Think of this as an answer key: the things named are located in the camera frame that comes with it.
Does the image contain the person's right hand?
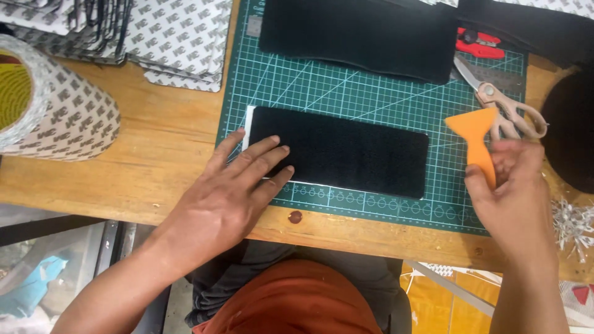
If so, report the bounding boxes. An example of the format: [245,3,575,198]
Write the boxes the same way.
[464,138,559,270]

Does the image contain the person's left hand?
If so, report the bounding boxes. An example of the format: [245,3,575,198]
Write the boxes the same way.
[155,129,295,273]

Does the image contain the orange plastic scraper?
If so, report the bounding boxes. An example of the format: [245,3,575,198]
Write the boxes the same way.
[445,107,499,190]

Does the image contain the black felt rectangle piece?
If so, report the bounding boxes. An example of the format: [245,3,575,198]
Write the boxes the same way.
[241,105,430,200]

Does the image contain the pile of paper trimmings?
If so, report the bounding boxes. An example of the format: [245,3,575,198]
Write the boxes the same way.
[551,199,594,263]

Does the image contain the person's dark trousers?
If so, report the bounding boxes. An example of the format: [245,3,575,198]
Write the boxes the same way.
[184,239,413,334]

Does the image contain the black felt roll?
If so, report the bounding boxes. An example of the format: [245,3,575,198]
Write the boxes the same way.
[540,65,594,195]

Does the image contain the yellow bag with scraps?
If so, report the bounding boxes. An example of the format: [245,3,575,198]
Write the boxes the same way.
[400,261,594,334]

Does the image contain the person's orange shirt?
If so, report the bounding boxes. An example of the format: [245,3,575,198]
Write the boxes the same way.
[192,259,384,334]

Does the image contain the red thread snips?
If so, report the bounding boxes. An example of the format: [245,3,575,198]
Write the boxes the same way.
[455,27,506,59]

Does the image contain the black fabric strip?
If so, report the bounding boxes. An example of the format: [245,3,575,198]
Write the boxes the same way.
[457,0,594,69]

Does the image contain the green cutting mat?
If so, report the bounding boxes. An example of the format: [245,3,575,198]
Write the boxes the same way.
[215,0,530,236]

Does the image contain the pile of printed backing sheets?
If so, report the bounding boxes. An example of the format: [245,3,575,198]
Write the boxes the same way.
[0,0,234,93]

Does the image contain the large adhesive tape roll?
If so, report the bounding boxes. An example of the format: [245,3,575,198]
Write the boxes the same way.
[0,33,122,162]

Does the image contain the blue plastic bag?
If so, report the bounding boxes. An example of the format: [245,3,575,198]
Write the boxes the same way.
[0,255,69,318]

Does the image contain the stack of black felt sheets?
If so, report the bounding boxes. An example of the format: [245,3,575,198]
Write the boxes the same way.
[258,0,459,85]

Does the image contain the beige handled scissors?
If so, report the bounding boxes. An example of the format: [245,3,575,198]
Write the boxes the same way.
[452,56,549,141]

